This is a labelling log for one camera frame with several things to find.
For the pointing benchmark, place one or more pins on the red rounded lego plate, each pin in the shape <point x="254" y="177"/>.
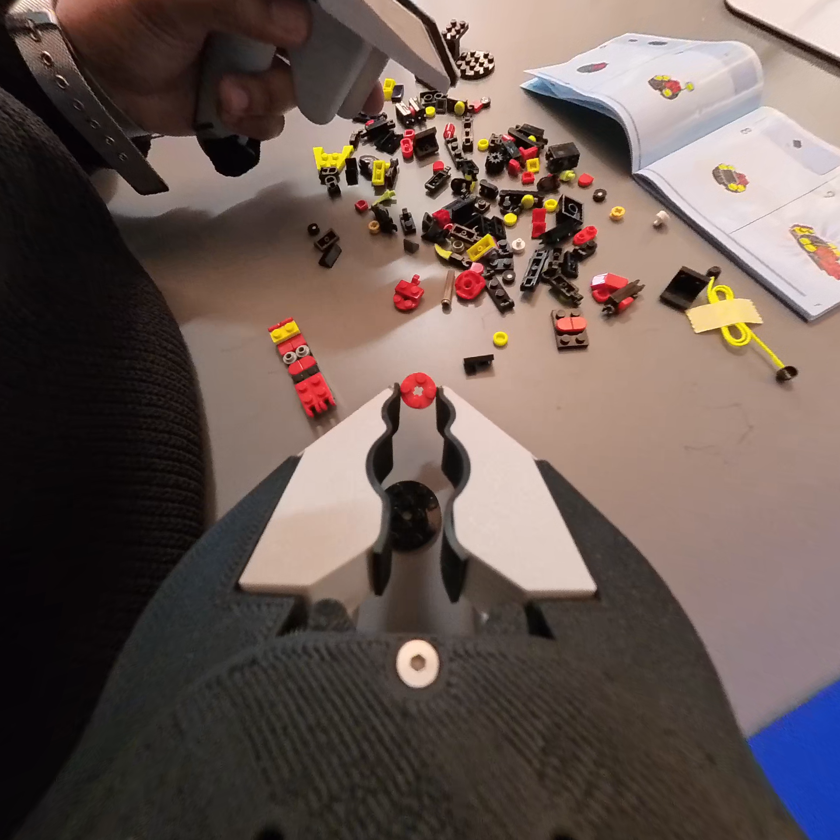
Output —
<point x="463" y="292"/>

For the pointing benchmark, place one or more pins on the black plate with red tile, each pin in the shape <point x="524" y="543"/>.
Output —
<point x="569" y="323"/>

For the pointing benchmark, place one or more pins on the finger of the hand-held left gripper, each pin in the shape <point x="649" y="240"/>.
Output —
<point x="394" y="26"/>

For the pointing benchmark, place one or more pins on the pile of lego pieces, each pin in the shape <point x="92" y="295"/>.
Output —
<point x="463" y="213"/>

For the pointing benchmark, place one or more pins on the small red round lego plate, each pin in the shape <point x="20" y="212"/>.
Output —
<point x="408" y="394"/>

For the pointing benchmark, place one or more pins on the blue plastic bin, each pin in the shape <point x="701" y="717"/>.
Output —
<point x="807" y="774"/>

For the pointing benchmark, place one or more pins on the black lego slope brick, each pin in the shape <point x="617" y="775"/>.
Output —
<point x="682" y="289"/>

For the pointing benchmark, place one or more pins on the brown lego bar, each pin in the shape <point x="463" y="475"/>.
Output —
<point x="447" y="289"/>

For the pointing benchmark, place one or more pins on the black round lego plate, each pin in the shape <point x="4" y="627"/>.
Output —
<point x="400" y="525"/>
<point x="476" y="65"/>

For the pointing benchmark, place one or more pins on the instruction booklet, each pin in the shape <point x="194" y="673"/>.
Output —
<point x="695" y="124"/>

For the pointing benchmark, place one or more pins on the small black lego plate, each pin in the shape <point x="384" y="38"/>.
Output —
<point x="326" y="240"/>

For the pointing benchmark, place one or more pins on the red black lego claw assembly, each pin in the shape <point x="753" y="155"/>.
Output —
<point x="607" y="285"/>

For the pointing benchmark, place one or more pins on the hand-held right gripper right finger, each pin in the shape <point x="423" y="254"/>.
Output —
<point x="525" y="525"/>

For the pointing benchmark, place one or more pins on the white tray with disc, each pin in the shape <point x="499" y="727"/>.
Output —
<point x="800" y="19"/>

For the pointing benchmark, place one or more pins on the black lego slope tile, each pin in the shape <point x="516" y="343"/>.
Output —
<point x="330" y="256"/>

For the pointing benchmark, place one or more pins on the person's left forearm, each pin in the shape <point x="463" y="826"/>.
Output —
<point x="85" y="426"/>

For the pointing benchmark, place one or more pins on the small black lego bracket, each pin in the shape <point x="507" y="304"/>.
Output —
<point x="478" y="362"/>

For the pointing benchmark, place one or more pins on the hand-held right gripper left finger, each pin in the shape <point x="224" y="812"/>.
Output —
<point x="315" y="518"/>

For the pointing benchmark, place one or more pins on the person's left hand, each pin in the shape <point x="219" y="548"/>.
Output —
<point x="164" y="59"/>

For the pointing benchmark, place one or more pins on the red yellow lego assembly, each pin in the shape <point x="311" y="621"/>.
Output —
<point x="308" y="387"/>

